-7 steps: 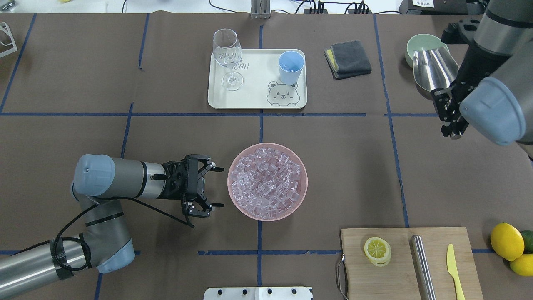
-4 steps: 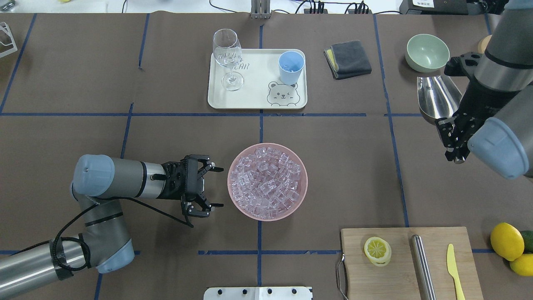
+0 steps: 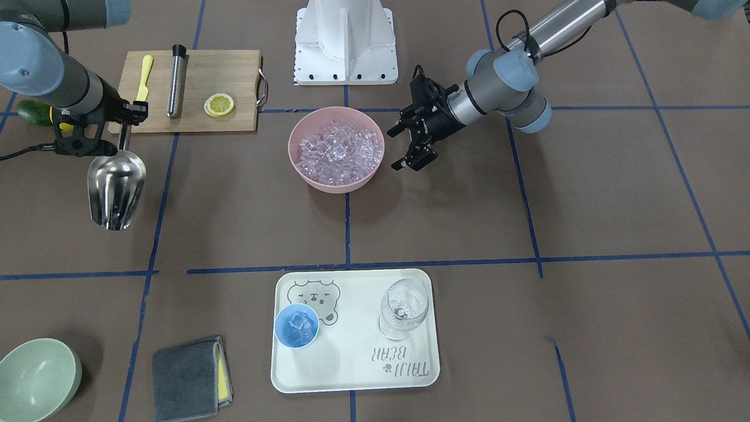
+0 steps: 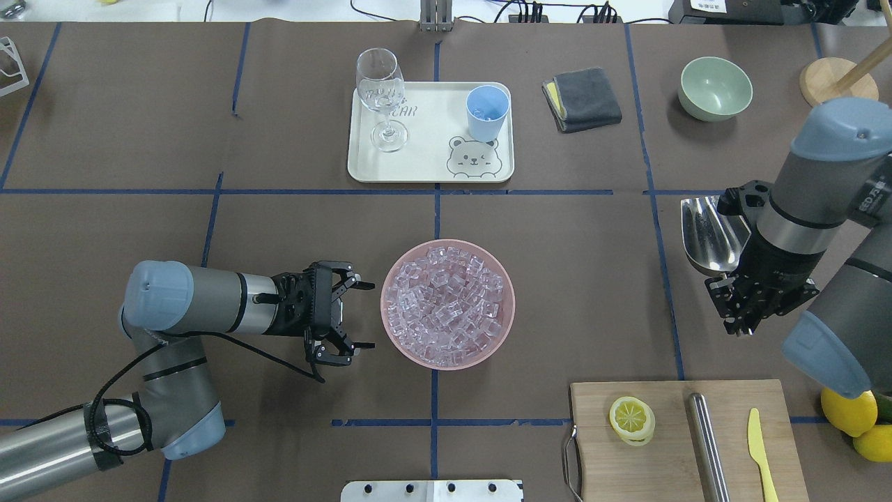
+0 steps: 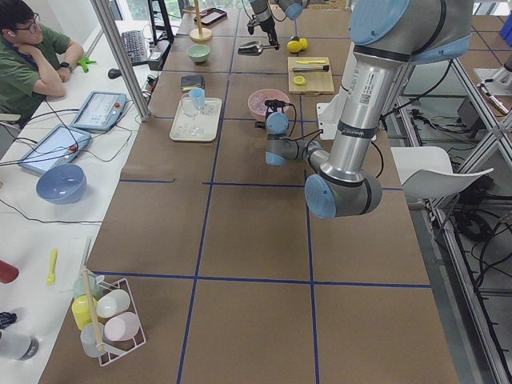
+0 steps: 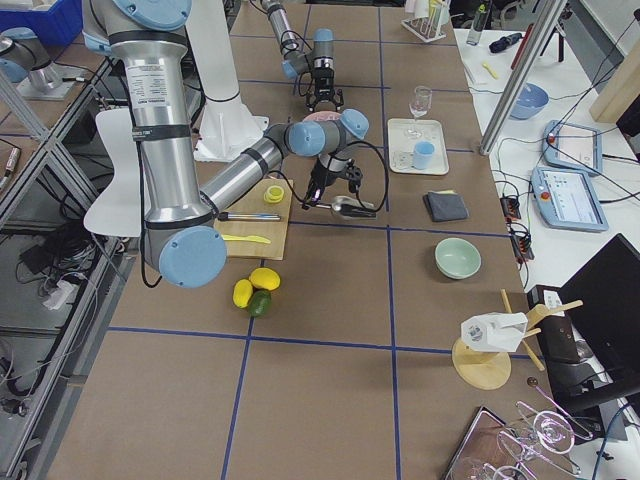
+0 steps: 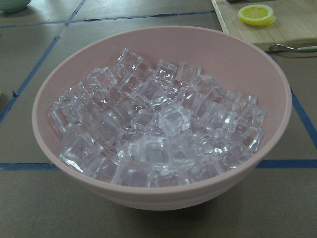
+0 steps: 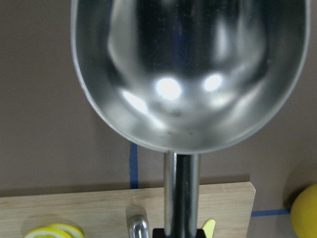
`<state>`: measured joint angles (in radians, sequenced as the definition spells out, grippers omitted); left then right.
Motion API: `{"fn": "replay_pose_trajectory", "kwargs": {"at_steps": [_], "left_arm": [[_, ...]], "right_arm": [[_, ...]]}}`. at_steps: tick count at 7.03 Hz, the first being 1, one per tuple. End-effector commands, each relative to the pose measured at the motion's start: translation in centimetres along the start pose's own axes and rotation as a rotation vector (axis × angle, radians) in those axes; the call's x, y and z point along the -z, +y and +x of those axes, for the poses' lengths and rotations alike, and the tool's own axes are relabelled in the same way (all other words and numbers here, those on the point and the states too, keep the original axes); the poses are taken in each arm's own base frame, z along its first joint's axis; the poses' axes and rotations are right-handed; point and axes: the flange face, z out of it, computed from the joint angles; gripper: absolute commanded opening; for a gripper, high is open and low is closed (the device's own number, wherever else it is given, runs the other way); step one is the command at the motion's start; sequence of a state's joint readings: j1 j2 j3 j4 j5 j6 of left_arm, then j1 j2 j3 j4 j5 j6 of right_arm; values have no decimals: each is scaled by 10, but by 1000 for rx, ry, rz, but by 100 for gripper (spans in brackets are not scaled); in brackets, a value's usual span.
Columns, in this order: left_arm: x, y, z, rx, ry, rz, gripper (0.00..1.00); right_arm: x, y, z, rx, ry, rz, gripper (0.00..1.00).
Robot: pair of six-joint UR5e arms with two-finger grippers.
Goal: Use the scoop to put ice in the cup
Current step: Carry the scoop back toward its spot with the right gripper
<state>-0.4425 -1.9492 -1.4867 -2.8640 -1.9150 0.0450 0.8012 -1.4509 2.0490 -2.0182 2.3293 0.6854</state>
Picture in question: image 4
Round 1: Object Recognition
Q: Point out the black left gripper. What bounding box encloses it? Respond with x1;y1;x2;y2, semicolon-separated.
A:
270;261;376;367

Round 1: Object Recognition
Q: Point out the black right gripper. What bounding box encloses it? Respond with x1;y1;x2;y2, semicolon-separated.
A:
705;181;821;336

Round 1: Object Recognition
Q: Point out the metal ice scoop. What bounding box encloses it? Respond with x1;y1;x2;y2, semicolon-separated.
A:
679;196;750;277

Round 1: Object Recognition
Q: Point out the pink bowl of ice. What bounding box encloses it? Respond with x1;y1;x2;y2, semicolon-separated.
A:
380;239;516;371

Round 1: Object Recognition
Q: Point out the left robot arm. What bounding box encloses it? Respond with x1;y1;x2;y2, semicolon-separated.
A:
1;261;375;501

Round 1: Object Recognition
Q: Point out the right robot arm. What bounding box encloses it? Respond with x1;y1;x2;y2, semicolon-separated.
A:
705;96;891;398

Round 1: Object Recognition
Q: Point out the light blue plastic cup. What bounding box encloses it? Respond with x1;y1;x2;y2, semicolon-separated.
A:
466;84;511;142

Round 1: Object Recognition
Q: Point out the round yellow lemon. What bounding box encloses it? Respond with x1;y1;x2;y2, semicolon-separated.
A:
820;388;879;438

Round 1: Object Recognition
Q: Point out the yellow plastic knife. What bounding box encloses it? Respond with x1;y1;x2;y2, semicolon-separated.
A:
746;407;778;502

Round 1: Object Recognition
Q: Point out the cream bear serving tray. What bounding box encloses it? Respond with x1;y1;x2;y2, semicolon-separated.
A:
346;82;515;183

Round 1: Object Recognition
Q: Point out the yellow mango fruit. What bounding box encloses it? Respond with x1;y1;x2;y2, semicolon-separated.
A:
852;425;892;463

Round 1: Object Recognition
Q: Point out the green ceramic bowl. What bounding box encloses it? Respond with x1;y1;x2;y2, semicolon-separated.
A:
678;56;754;123

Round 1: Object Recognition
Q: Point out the lemon slice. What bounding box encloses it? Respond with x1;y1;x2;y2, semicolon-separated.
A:
608;396;656;447

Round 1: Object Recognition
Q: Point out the wooden stand with pole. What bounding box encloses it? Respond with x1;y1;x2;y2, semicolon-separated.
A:
799;38;891;106

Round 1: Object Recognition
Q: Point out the wooden cutting board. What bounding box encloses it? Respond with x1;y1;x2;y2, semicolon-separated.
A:
569;379;809;501

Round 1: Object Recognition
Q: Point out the steel muddler rod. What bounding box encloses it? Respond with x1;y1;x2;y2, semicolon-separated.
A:
687;392;730;501

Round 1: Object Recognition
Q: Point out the clear wine glass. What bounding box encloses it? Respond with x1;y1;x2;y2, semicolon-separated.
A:
355;47;408;153

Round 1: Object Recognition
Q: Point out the grey folded cloth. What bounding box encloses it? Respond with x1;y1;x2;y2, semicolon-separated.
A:
541;67;622;133

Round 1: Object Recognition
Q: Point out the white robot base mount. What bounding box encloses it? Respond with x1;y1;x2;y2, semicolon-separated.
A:
340;479;525;501

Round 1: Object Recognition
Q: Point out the white wire cup rack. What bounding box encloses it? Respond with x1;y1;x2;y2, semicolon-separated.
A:
1;37;31;96

